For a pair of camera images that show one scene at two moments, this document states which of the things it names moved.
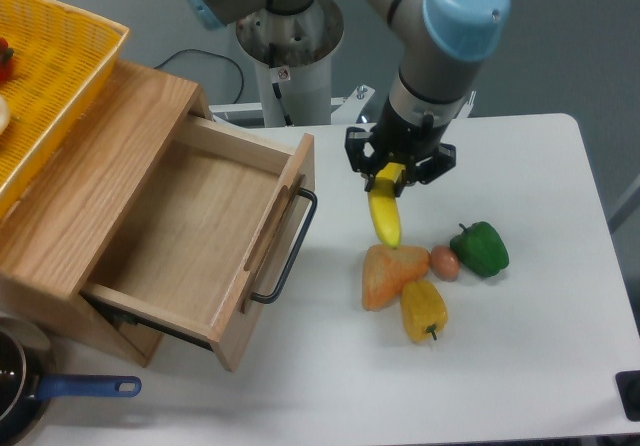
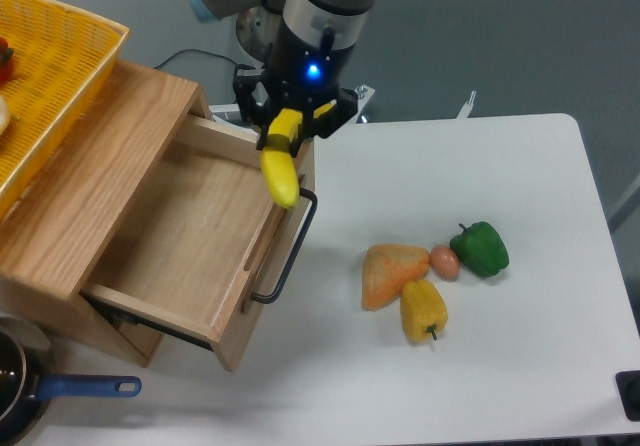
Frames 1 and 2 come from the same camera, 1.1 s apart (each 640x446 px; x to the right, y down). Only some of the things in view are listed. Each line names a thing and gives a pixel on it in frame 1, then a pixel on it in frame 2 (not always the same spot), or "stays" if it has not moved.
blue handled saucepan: [28, 385] stays
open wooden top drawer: [200, 241] stays
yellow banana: [383, 202] -> [277, 160]
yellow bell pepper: [423, 310] stays
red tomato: [6, 61] stays
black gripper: [419, 147] -> [300, 76]
